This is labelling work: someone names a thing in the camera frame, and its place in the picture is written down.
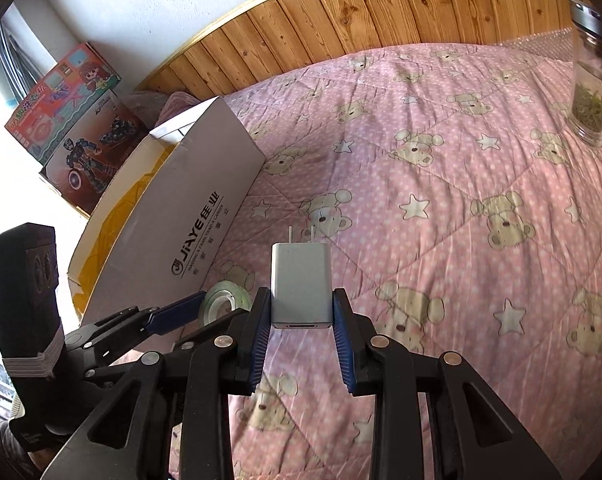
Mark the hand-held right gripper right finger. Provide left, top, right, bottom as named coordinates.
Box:
left=332, top=287, right=564, bottom=480

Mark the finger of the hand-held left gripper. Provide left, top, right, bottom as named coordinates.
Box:
left=63, top=291, right=206, bottom=356
left=173, top=308, right=254, bottom=356

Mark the glass tea bottle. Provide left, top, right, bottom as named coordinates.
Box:
left=567, top=0, right=602, bottom=148

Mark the clear tape roll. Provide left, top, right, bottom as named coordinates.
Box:
left=201, top=280, right=254, bottom=323

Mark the colourful cartoon toy box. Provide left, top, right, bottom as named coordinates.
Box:
left=3, top=42, right=122, bottom=166

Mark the dark robot figure toy box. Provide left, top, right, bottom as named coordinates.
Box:
left=40, top=89, right=152, bottom=218

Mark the black cable bundle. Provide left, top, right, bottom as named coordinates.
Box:
left=0, top=10, right=36, bottom=101

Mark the white cardboard box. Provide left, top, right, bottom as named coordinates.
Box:
left=68, top=96, right=266, bottom=328

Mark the white plug charger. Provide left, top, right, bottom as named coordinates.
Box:
left=272, top=225, right=334, bottom=331

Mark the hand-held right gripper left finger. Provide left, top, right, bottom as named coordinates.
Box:
left=41, top=287, right=273, bottom=480

